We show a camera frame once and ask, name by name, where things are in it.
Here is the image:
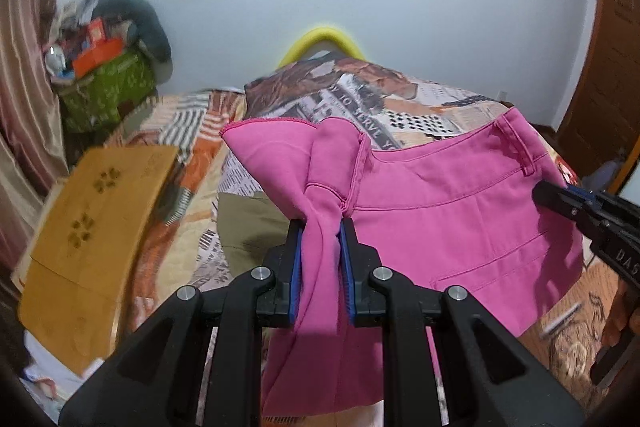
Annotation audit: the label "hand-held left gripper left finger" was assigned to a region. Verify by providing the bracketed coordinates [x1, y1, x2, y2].
[59, 218, 306, 427]

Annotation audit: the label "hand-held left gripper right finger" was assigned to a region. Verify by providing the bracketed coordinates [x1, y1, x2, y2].
[340, 218, 586, 427]

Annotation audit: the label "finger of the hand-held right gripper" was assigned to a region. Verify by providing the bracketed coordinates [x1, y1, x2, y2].
[531, 180, 599, 222]

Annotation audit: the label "pink pants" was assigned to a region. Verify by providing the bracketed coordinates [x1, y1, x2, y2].
[219, 111, 587, 419]

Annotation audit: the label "person's right hand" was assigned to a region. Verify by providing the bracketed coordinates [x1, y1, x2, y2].
[601, 278, 640, 349]

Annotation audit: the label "grey plastic bag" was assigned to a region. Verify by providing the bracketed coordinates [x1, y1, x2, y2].
[582, 159, 627, 190]

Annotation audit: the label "wooden framed cabinet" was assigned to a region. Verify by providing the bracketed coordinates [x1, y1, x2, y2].
[616, 141, 640, 208]

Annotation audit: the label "olive green garment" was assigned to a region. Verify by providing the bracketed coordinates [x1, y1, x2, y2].
[217, 192, 294, 266]

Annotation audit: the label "wooden door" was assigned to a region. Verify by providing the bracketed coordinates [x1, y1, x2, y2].
[555, 0, 640, 164]

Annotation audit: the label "printed blanket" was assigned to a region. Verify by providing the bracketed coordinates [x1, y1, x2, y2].
[10, 52, 587, 427]

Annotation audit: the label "yellow wooden board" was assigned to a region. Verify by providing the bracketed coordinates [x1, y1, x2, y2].
[17, 144, 182, 378]

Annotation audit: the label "green patterned bag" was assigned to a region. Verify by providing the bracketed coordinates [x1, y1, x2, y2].
[54, 49, 159, 136]

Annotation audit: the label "white cloth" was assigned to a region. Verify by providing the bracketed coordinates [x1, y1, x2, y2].
[19, 332, 103, 414]

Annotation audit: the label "grey plush pillow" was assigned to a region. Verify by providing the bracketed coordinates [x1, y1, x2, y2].
[92, 0, 174, 66]

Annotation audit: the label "orange box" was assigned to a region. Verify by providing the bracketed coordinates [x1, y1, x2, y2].
[72, 19, 126, 78]

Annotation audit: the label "pink curtain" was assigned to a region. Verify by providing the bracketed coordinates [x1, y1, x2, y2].
[0, 0, 77, 260]

